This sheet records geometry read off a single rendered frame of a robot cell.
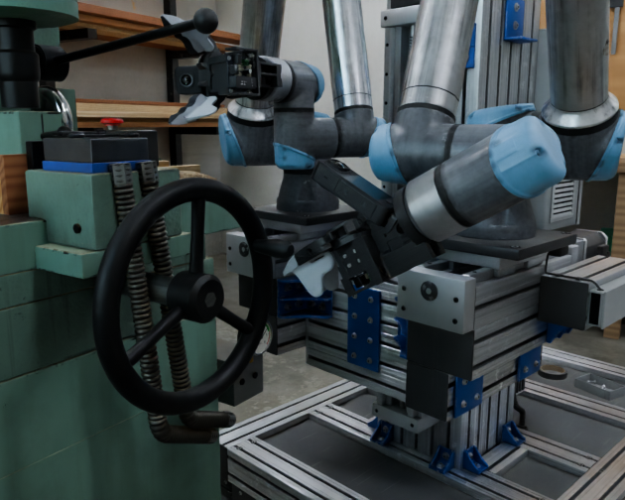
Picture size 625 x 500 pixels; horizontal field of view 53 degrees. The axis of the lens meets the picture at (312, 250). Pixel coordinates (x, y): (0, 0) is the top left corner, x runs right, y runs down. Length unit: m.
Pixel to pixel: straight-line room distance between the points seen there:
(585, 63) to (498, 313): 0.42
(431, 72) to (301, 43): 3.76
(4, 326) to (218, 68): 0.48
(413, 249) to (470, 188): 0.10
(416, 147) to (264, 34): 0.63
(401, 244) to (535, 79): 0.93
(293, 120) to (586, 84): 0.48
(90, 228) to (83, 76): 3.31
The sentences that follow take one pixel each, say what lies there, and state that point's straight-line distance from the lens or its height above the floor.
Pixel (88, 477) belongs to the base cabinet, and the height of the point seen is 0.53.
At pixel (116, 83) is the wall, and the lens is 4.22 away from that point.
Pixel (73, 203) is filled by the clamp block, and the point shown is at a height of 0.92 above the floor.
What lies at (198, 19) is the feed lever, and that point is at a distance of 0.92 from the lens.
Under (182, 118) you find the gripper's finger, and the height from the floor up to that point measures 1.02.
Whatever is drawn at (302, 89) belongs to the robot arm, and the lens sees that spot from 1.14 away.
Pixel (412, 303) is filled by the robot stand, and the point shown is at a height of 0.72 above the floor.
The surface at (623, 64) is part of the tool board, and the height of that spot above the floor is 1.33.
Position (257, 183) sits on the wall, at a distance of 4.75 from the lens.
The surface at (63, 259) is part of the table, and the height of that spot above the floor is 0.86.
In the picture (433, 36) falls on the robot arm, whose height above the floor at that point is 1.12.
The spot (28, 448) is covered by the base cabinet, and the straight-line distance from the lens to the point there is 0.91.
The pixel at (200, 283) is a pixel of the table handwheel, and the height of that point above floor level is 0.83.
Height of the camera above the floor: 1.02
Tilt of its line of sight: 11 degrees down
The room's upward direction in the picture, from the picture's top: straight up
